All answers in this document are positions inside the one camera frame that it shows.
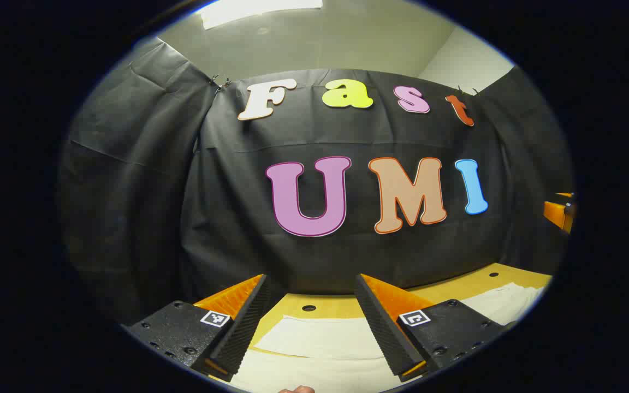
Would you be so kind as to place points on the small metal clip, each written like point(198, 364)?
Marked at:
point(219, 83)
point(467, 91)

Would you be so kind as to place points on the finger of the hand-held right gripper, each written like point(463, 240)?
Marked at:
point(557, 210)

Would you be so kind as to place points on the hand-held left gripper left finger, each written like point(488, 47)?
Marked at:
point(243, 333)

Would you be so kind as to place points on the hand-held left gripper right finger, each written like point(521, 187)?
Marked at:
point(383, 327)

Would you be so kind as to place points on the black backdrop cloth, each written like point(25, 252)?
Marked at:
point(238, 245)

